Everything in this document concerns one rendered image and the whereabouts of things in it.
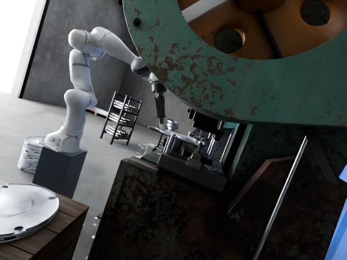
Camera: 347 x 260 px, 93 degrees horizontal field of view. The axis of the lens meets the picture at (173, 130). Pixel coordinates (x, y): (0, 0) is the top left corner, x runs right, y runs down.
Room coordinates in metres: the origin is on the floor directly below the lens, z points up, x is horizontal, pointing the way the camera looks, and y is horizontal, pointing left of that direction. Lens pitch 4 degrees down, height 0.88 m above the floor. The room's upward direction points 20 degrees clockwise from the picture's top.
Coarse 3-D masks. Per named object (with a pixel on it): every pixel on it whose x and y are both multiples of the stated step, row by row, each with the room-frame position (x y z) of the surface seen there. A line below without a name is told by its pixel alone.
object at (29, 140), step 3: (27, 138) 1.46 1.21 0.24; (30, 138) 1.48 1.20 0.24; (33, 138) 1.50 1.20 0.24; (36, 138) 1.52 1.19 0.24; (39, 138) 1.55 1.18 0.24; (42, 138) 1.57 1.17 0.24; (27, 141) 1.39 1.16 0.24; (30, 141) 1.42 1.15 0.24; (33, 141) 1.43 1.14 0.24; (36, 141) 1.46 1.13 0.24; (39, 141) 1.47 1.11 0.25; (33, 144) 1.37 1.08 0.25; (36, 144) 1.40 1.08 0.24; (39, 144) 1.42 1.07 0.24; (42, 147) 1.39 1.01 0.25
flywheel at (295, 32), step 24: (192, 0) 0.56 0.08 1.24; (216, 0) 0.50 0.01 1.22; (240, 0) 0.52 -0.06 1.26; (264, 0) 0.48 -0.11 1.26; (288, 0) 0.51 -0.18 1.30; (312, 0) 0.53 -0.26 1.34; (336, 0) 0.49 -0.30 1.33; (192, 24) 0.56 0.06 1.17; (216, 24) 0.54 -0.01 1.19; (240, 24) 0.53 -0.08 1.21; (288, 24) 0.51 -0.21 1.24; (336, 24) 0.49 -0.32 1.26; (240, 48) 0.53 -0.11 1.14; (264, 48) 0.51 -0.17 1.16; (288, 48) 0.50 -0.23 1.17; (312, 48) 0.49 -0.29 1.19
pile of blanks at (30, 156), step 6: (24, 144) 1.39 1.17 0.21; (30, 144) 1.37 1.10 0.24; (24, 150) 1.38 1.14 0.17; (30, 150) 1.37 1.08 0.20; (36, 150) 1.38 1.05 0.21; (24, 156) 1.38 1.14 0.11; (30, 156) 1.37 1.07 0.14; (36, 156) 1.38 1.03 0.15; (18, 162) 1.41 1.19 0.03; (24, 162) 1.37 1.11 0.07; (30, 162) 1.37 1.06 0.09; (36, 162) 1.38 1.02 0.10; (24, 168) 1.37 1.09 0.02; (30, 168) 1.37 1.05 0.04
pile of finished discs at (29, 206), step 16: (0, 192) 0.60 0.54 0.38; (16, 192) 0.63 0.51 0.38; (32, 192) 0.66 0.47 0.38; (48, 192) 0.69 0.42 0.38; (0, 208) 0.53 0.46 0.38; (16, 208) 0.55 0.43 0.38; (32, 208) 0.58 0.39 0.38; (48, 208) 0.61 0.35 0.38; (0, 224) 0.48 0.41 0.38; (16, 224) 0.50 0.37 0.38; (32, 224) 0.52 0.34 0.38; (0, 240) 0.45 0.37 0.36
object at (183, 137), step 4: (156, 128) 0.88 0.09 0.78; (164, 132) 0.82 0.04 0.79; (168, 132) 0.94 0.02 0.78; (172, 132) 0.96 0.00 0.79; (176, 132) 1.08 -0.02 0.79; (180, 136) 0.89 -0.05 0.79; (184, 136) 0.97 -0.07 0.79; (188, 136) 1.07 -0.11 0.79; (184, 140) 0.80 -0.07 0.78; (188, 140) 0.89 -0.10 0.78; (192, 140) 0.96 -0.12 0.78; (196, 144) 0.83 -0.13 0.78
